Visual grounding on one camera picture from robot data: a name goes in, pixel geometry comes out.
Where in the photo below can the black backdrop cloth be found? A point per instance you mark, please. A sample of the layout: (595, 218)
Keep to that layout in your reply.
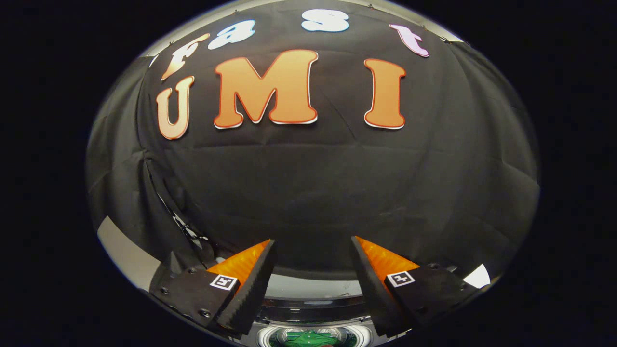
(313, 183)

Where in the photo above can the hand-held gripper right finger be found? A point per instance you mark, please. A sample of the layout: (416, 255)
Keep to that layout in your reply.
(376, 291)

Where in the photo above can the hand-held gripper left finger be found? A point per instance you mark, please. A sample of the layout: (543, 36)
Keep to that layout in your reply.
(250, 291)

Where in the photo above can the green polo shirt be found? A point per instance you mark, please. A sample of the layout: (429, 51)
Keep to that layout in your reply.
(313, 340)

